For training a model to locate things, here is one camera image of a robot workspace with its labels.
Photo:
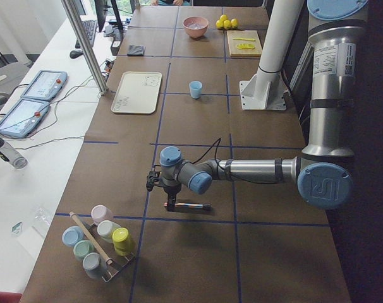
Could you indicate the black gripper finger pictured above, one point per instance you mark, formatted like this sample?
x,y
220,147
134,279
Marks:
x,y
171,202

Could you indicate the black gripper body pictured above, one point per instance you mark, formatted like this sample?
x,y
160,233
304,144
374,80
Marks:
x,y
171,192

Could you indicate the steel muddler black tip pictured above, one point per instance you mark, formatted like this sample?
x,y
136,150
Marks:
x,y
187,206

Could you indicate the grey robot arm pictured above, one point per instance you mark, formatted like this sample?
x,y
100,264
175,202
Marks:
x,y
247,136

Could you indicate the pink cup on rack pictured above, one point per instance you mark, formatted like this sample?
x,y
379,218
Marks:
x,y
100,213

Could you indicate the white cup on rack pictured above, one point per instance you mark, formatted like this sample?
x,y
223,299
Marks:
x,y
106,228

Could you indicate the yellow-green plastic cup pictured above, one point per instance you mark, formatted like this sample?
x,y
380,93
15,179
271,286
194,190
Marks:
x,y
123,242

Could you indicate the blue cup on rack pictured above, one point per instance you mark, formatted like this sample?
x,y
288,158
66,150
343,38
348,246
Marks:
x,y
72,235

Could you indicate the green cup on rack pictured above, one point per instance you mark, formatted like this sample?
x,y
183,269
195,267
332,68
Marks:
x,y
82,248

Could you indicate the light blue plastic cup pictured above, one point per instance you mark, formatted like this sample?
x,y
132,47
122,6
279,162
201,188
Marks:
x,y
195,88

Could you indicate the grey cup on rack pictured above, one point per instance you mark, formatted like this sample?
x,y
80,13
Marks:
x,y
94,265

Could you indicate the pile of ice cubes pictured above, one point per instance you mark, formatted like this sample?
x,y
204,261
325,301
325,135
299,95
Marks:
x,y
195,26

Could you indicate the white bear serving tray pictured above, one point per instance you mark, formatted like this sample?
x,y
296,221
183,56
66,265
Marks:
x,y
137,93

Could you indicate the grey folded cloth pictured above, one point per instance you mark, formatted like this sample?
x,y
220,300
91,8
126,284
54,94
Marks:
x,y
136,50

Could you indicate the black box with label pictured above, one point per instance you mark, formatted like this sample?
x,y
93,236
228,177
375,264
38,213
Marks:
x,y
115,47

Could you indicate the teach pendant far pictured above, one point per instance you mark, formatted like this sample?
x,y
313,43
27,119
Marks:
x,y
45,85

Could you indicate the teach pendant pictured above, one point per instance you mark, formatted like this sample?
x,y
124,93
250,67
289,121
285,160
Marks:
x,y
23,117
45,85

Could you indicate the teach pendant near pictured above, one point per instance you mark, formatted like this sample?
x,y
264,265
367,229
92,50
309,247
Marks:
x,y
23,117

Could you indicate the black computer mouse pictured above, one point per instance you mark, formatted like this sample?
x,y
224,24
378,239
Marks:
x,y
75,53

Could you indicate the clear water bottle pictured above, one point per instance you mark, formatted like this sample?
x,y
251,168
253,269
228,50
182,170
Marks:
x,y
11,155

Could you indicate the pink bowl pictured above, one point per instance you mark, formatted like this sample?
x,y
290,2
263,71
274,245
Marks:
x,y
195,33

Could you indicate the bamboo cutting board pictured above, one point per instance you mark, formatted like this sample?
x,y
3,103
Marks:
x,y
234,52

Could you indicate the black keyboard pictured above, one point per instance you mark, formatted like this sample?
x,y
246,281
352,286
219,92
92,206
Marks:
x,y
90,27

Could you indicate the whole lemon lower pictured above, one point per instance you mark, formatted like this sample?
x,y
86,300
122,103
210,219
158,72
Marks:
x,y
219,24

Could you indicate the yellow plastic knife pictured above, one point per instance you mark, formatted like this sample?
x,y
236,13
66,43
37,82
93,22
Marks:
x,y
244,39

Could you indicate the black computer monitor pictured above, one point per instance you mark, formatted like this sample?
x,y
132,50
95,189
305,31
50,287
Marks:
x,y
101,8

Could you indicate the wooden rack handle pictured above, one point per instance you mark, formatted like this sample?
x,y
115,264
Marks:
x,y
90,237

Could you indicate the white wire rack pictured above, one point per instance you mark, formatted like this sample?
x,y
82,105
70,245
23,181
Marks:
x,y
119,262

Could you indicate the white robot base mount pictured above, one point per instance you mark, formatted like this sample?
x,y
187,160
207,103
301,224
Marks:
x,y
265,90

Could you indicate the aluminium frame post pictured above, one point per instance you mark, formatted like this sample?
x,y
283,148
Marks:
x,y
76,23

